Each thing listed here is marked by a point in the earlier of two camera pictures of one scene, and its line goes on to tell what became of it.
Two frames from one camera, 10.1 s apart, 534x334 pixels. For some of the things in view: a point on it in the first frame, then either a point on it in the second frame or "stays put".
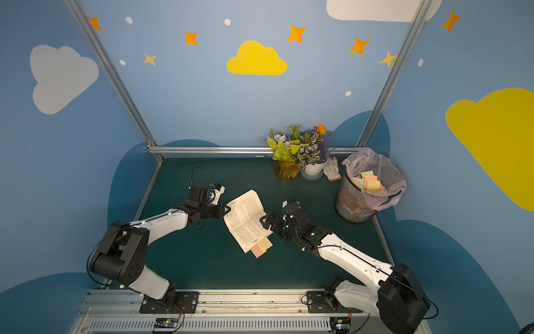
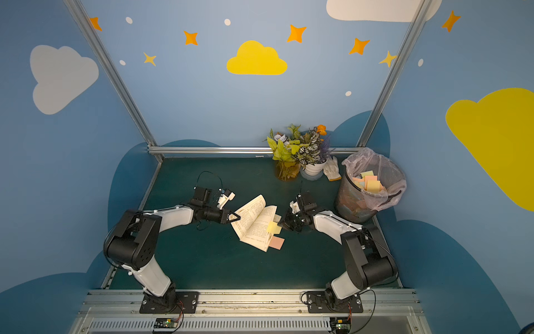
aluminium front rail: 256,312 stays put
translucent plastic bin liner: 390,175 stays put
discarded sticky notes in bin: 368,181 stays put
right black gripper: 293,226 to 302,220
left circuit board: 165,323 stays put
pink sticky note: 257,251 to 277,242
